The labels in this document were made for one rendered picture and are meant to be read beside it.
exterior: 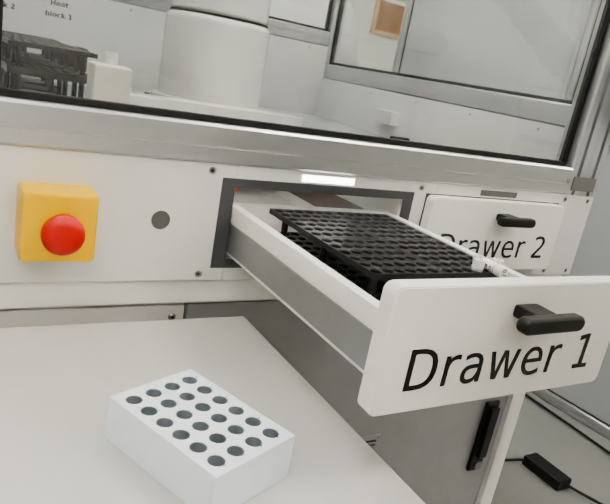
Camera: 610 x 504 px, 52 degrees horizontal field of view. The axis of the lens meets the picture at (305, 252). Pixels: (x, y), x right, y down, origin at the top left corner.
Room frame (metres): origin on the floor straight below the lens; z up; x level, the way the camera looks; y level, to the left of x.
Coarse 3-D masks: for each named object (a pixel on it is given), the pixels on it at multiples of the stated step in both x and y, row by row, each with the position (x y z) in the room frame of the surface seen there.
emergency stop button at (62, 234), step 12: (60, 216) 0.56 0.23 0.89; (72, 216) 0.57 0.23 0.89; (48, 228) 0.55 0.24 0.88; (60, 228) 0.55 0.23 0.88; (72, 228) 0.56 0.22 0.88; (48, 240) 0.55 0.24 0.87; (60, 240) 0.55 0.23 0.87; (72, 240) 0.56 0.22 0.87; (84, 240) 0.57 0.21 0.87; (60, 252) 0.56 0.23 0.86; (72, 252) 0.56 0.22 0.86
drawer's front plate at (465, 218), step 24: (432, 216) 0.87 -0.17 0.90; (456, 216) 0.90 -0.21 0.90; (480, 216) 0.92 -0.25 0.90; (528, 216) 0.98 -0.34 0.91; (552, 216) 1.01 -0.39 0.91; (456, 240) 0.90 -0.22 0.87; (480, 240) 0.93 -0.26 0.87; (504, 240) 0.96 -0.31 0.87; (528, 240) 0.99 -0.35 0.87; (552, 240) 1.02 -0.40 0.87; (504, 264) 0.97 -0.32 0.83; (528, 264) 1.00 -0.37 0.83
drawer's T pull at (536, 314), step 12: (516, 312) 0.50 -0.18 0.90; (528, 312) 0.49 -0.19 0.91; (540, 312) 0.49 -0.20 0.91; (552, 312) 0.50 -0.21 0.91; (516, 324) 0.47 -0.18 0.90; (528, 324) 0.46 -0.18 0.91; (540, 324) 0.47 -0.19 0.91; (552, 324) 0.47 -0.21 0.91; (564, 324) 0.48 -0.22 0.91; (576, 324) 0.49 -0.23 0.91
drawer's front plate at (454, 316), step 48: (384, 288) 0.44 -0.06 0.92; (432, 288) 0.45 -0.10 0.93; (480, 288) 0.48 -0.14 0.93; (528, 288) 0.51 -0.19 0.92; (576, 288) 0.54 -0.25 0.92; (384, 336) 0.43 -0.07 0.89; (432, 336) 0.46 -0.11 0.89; (480, 336) 0.49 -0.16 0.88; (528, 336) 0.52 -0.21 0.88; (576, 336) 0.56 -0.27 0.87; (384, 384) 0.44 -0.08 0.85; (432, 384) 0.46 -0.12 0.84; (480, 384) 0.49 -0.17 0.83; (528, 384) 0.53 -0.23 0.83
